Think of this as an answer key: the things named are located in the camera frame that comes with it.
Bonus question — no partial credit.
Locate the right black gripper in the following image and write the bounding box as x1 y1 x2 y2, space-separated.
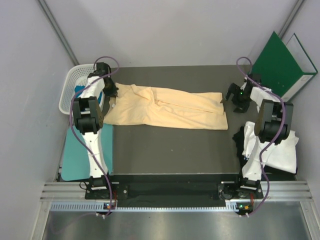
220 83 251 114

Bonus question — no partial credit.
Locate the peach yellow t shirt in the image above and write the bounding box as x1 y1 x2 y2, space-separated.
104 83 228 131

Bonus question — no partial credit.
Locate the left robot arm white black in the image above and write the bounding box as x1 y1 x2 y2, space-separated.
70 62 118 199

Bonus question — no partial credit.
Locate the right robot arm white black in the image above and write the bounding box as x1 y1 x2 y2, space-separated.
222 73 293 198

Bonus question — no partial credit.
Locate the blue crumpled t shirt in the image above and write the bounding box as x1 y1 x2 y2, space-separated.
74 85 103 105

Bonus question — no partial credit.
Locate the white plastic basket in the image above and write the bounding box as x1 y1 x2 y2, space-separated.
58 64 94 115

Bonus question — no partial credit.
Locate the black folded t shirt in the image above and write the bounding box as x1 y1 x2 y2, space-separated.
232 125 249 169

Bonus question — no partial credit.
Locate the white folded t shirt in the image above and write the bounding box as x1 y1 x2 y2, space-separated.
242 121 299 176

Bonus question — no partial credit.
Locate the teal cutting board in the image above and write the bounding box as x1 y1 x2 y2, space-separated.
61 124 114 182

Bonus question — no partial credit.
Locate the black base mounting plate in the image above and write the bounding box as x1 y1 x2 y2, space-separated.
85 173 263 208

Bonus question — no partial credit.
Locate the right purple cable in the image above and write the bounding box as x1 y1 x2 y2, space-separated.
236 56 287 216

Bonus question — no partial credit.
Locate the purple cable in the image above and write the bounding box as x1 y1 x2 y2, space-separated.
69 56 120 217
236 56 287 216

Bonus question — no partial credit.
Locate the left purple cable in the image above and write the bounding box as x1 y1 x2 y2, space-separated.
69 56 120 217

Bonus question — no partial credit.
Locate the green ring binder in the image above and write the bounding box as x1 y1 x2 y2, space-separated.
252 32 318 102

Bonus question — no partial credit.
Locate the aluminium frame rail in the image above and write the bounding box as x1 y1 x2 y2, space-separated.
40 181 313 213

